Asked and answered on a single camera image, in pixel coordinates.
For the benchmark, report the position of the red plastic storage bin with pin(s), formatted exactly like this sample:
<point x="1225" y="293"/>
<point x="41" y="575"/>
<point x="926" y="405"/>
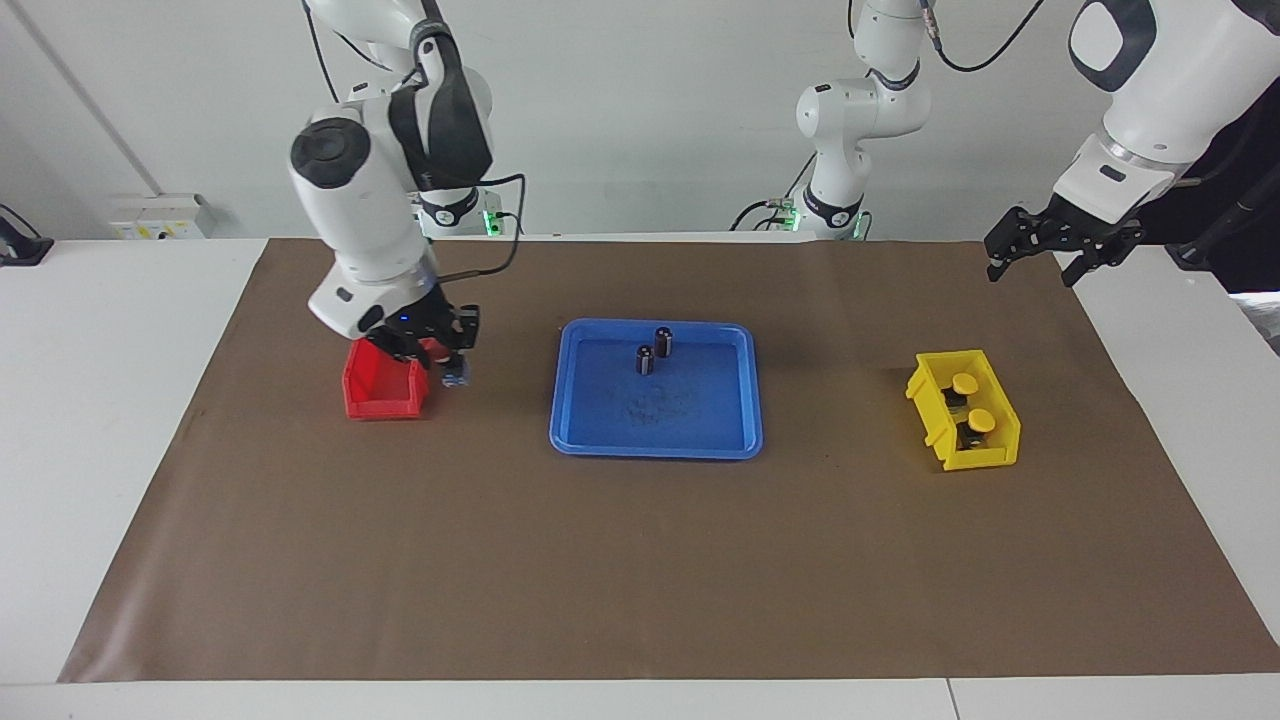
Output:
<point x="385" y="397"/>

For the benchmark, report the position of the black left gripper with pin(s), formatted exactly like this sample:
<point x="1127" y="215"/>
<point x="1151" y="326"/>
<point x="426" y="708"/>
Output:
<point x="1075" y="225"/>

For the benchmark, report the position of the white base box green light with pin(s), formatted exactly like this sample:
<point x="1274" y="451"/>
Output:
<point x="788" y="215"/>
<point x="490" y="222"/>

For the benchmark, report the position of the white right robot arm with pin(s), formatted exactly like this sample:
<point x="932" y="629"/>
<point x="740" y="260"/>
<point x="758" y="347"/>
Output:
<point x="360" y="200"/>

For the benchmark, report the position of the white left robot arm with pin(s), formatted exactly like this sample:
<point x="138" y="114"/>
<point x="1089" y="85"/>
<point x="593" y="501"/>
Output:
<point x="1170" y="90"/>

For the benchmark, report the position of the black backdrop panel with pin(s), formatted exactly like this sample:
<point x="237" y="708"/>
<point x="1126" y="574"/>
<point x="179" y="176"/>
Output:
<point x="1250" y="230"/>

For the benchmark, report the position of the red push button switch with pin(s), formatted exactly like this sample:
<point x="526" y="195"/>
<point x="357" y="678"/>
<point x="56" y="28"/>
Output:
<point x="455" y="377"/>

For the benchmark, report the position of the blue plastic tray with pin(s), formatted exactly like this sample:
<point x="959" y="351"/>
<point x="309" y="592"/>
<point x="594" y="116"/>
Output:
<point x="700" y="420"/>

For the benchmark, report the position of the yellow plastic storage bin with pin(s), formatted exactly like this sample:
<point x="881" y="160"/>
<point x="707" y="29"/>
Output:
<point x="985" y="458"/>

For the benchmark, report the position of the yellow push button switch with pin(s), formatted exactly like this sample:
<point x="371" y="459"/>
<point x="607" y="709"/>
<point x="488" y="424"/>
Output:
<point x="980" y="420"/>
<point x="965" y="383"/>

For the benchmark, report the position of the brown paper table mat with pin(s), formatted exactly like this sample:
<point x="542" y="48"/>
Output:
<point x="500" y="560"/>

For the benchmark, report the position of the black stand pole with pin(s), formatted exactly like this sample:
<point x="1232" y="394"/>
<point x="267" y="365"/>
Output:
<point x="1195" y="252"/>

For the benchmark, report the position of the small black device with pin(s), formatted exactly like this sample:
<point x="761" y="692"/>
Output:
<point x="20" y="250"/>

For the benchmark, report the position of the black cylindrical capacitor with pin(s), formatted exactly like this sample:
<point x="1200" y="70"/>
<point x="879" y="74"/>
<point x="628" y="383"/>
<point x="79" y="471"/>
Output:
<point x="645" y="360"/>
<point x="663" y="343"/>

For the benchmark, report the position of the grey crumpled plastic sheet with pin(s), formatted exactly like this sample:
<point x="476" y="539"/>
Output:
<point x="1262" y="315"/>

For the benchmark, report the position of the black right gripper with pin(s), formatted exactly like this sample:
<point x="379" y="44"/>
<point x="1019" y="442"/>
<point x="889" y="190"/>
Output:
<point x="415" y="318"/>

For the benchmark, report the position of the white wall power outlet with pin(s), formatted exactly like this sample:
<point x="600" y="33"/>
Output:
<point x="160" y="215"/>

